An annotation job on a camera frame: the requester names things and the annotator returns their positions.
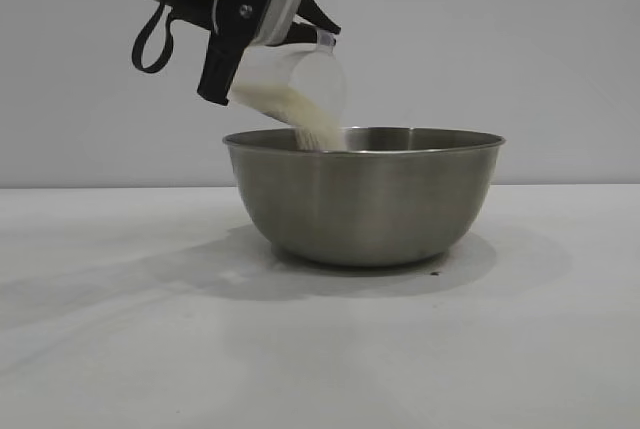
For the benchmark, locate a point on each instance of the clear plastic measuring cup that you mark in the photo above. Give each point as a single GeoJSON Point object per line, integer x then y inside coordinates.
{"type": "Point", "coordinates": [270, 66]}

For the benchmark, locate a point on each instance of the stainless steel bowl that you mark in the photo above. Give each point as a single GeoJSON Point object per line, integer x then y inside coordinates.
{"type": "Point", "coordinates": [360, 204]}

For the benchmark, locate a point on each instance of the white rice grains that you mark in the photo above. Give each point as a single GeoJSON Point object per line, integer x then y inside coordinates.
{"type": "Point", "coordinates": [280, 101]}

